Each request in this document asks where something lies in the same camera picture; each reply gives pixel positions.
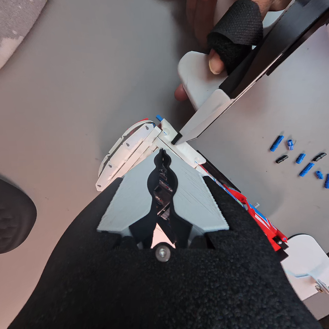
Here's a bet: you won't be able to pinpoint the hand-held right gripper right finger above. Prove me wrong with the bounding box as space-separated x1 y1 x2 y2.
162 149 230 243

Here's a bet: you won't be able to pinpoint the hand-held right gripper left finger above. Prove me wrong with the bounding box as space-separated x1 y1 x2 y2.
97 148 165 243

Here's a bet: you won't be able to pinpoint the person's left hand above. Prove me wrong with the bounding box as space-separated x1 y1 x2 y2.
175 0 291 101

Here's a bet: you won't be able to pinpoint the person's dark trousers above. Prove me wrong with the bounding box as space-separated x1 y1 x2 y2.
0 175 38 255

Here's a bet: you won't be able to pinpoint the grey desk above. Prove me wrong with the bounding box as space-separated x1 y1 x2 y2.
190 24 329 247

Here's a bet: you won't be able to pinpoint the person's grey mottled sweatshirt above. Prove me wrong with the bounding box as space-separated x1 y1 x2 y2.
0 0 48 70

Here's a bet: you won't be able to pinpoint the white curved plastic piece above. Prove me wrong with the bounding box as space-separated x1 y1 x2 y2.
280 233 329 302

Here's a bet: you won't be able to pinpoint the scattered blue connector pins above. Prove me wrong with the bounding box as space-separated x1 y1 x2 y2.
269 135 329 189

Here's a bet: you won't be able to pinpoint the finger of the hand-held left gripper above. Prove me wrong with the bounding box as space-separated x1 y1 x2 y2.
171 89 231 145

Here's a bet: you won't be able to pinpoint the toy brick race car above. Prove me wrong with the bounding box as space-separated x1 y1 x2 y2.
96 114 289 260

